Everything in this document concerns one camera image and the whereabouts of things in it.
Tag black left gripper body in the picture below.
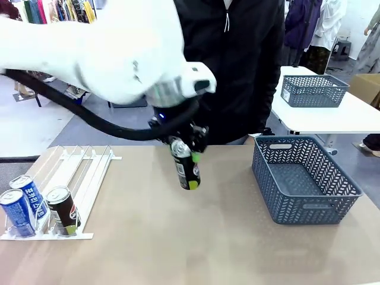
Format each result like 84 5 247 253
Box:
165 122 210 153

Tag black and green can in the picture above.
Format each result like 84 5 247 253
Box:
170 139 202 191

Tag blue pocari sweat can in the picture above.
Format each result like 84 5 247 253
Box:
9 175 50 229
0 188 36 238

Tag person in black jacket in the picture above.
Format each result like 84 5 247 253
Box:
173 0 286 145

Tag large grey plastic basket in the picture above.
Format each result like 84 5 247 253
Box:
251 135 363 226

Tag white side table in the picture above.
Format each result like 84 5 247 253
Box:
270 65 380 156

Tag dark brown can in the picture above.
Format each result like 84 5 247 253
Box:
46 186 81 237

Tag small grey plastic basket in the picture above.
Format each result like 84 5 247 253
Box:
280 74 350 108

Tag purple hanging jacket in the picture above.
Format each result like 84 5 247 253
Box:
284 0 323 50

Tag grey plastic stool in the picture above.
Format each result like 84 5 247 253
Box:
331 40 353 62

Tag colourful hanging clothes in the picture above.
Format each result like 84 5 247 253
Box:
11 0 99 25

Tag white hanging shirt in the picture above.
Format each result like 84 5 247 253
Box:
310 0 348 51

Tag brown cardboard box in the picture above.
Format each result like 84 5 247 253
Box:
347 72 380 109

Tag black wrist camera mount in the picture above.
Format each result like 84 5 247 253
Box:
147 106 179 131

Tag black corrugated cable hose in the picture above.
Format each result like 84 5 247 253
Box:
4 68 200 142

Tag white wire can dispenser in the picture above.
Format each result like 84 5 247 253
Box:
0 144 123 240

